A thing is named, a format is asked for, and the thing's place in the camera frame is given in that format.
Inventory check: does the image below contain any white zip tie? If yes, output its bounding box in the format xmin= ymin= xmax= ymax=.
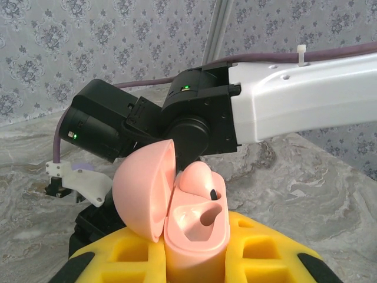
xmin=296 ymin=44 xmax=307 ymax=66

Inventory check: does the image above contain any pink earbud charging case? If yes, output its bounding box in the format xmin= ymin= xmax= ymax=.
xmin=113 ymin=139 xmax=230 ymax=283

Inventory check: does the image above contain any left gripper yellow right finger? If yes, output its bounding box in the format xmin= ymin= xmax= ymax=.
xmin=223 ymin=209 xmax=340 ymax=283

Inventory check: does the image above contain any pink wireless earbud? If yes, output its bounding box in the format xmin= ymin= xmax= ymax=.
xmin=177 ymin=160 xmax=221 ymax=202

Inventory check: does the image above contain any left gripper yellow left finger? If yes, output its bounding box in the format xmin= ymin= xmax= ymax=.
xmin=50 ymin=226 xmax=166 ymax=283

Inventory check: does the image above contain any right aluminium corner post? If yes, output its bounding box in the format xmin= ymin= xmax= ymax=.
xmin=202 ymin=0 xmax=235 ymax=65

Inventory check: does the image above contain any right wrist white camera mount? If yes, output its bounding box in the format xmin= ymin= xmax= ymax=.
xmin=45 ymin=160 xmax=113 ymax=208

